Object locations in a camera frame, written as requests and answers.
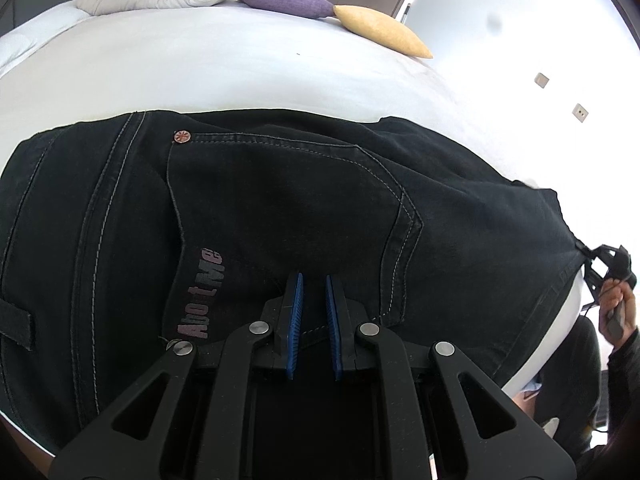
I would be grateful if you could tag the square wall socket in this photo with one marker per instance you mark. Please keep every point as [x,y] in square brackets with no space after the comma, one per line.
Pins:
[580,112]
[542,79]

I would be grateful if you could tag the black denim pants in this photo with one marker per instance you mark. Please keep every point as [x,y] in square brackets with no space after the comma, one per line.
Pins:
[300,200]

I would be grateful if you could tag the bed with white sheet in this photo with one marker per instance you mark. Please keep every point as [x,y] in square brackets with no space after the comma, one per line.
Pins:
[200,70]

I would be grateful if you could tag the person's right hand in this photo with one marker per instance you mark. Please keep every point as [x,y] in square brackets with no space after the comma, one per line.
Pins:
[612,297]

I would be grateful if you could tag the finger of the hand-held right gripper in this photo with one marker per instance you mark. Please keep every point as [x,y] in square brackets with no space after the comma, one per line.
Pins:
[586,251]

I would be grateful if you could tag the person's dark clothing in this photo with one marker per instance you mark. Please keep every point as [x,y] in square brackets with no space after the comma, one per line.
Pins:
[570,375]

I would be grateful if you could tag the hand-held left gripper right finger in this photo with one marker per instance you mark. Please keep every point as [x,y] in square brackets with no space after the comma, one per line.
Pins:
[331,315]

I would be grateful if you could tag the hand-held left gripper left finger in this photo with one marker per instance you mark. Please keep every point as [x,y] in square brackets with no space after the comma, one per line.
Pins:
[295,312]

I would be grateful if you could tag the purple pillow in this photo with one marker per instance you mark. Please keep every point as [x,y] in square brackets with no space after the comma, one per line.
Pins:
[285,1]

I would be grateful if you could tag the person's right forearm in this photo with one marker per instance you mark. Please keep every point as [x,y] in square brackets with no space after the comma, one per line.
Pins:
[625,385]

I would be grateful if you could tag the yellow pillow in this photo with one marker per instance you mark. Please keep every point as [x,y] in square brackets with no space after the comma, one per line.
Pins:
[380,29]

